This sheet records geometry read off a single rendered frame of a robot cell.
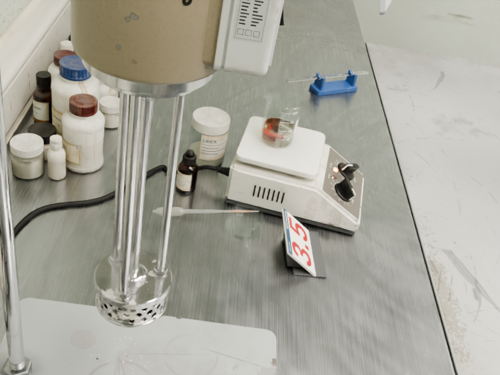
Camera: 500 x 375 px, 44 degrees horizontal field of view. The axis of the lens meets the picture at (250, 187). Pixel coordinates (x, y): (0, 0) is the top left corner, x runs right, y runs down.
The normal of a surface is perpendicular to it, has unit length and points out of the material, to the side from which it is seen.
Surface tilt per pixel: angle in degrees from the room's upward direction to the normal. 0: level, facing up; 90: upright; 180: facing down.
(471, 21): 90
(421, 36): 90
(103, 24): 90
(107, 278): 0
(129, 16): 90
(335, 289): 0
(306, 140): 0
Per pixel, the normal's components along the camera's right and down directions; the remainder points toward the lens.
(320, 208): -0.20, 0.57
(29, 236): 0.16, -0.78
